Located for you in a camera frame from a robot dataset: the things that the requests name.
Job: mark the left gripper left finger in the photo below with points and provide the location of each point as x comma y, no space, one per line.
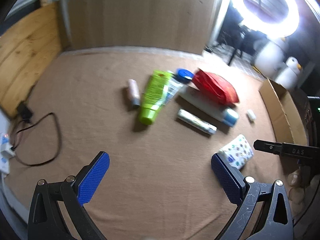
45,217

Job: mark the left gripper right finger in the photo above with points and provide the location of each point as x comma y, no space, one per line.
275,218

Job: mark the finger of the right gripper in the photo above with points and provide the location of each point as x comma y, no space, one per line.
287,150

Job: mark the small white bottle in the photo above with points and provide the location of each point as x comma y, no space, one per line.
251,115

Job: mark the patterned tissue pack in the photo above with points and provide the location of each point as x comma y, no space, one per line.
237,152

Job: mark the red fabric pouch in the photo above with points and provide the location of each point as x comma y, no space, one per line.
215,87

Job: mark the silver patterned tube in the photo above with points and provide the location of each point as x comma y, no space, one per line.
196,122

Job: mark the white tube blue cap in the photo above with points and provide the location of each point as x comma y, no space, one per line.
224,114

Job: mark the green lotion tube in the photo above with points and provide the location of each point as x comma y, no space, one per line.
154,96

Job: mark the white gloved right hand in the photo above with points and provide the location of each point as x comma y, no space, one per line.
297,193

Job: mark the cardboard box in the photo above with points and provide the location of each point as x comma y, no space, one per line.
285,118

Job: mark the small penguin plush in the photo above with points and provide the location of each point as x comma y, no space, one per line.
288,76

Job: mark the white power strip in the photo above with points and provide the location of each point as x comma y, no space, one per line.
6,153

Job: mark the large penguin plush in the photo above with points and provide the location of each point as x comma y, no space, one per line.
269,56

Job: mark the black power adapter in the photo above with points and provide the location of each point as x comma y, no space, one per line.
24,112

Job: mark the black tripod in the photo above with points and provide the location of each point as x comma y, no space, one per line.
234,37

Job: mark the pine wood board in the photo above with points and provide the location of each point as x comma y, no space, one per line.
27,49

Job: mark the light wood wardrobe panel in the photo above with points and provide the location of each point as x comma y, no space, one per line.
182,25

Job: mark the ring light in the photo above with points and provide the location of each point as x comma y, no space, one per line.
274,18

